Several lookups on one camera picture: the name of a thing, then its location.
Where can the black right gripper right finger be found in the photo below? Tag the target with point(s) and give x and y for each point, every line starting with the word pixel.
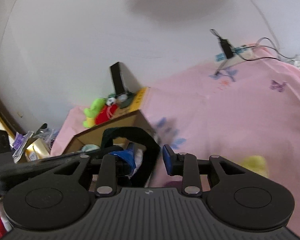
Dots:
pixel 187 166

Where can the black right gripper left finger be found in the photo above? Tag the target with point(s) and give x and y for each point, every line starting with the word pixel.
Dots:
pixel 114 162

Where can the black cloth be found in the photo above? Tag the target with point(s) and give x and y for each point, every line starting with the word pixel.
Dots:
pixel 145 160

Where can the lime green knotted towel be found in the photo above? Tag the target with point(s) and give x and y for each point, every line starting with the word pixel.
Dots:
pixel 257 164

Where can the light blue soft cloth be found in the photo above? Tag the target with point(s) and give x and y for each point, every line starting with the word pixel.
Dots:
pixel 89 147

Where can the brown cardboard box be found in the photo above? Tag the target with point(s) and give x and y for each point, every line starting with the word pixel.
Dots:
pixel 129 127

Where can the red plush toy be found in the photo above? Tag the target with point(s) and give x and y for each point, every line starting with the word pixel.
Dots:
pixel 106 114

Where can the green yellow plush toy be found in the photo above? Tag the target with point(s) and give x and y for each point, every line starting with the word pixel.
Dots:
pixel 92 112

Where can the small panda plush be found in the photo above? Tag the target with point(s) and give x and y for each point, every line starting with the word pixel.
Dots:
pixel 111 101

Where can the black smartphone on stand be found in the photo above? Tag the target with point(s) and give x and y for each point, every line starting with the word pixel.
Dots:
pixel 117 79

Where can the pink printed bed sheet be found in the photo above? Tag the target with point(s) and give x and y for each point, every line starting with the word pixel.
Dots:
pixel 249 108

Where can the black power adapter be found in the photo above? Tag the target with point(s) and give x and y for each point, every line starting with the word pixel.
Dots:
pixel 226 47

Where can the white power strip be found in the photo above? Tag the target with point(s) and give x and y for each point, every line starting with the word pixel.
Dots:
pixel 243 51

